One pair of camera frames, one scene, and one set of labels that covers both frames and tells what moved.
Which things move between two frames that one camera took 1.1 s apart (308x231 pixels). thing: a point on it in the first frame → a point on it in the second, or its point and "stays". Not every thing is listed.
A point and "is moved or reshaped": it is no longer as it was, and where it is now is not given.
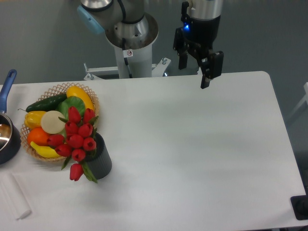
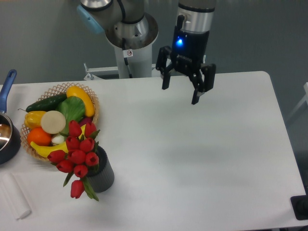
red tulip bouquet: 79,139 is moved or reshaped
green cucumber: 48,104 stays
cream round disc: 51,123 stays
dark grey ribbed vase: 99,160 → 101,176
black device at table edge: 300,204 stays
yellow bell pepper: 33,119 stays
